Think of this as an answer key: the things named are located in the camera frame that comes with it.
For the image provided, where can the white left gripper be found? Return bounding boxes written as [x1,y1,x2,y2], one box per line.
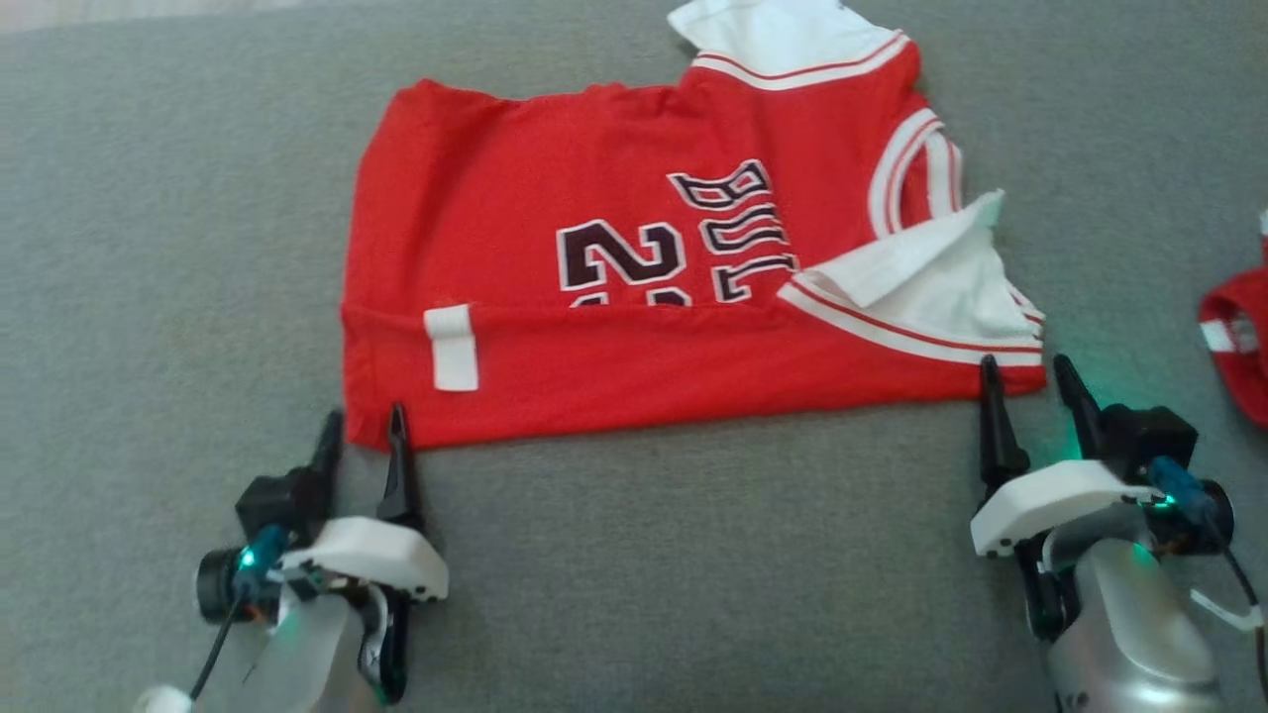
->
[279,402,450,706]

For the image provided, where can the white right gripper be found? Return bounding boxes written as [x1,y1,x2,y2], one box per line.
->
[969,353,1168,643]

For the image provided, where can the red white basketball jersey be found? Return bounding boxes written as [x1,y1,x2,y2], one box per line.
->
[340,0,1049,453]

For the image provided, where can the red white sports garment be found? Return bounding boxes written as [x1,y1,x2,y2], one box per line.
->
[1197,206,1268,430]

